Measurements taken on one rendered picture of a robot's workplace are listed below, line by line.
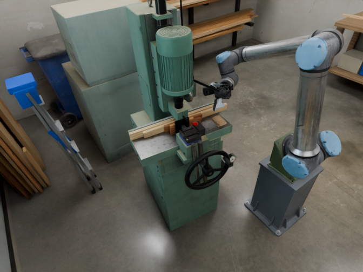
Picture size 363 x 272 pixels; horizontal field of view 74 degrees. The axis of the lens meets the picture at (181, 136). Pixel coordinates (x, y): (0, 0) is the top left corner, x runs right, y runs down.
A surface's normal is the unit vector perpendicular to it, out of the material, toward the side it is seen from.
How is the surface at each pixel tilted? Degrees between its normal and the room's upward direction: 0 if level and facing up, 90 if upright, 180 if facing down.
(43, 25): 90
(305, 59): 85
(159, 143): 0
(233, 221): 0
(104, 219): 0
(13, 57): 90
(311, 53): 85
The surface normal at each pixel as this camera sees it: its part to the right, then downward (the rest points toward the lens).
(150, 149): -0.05, -0.74
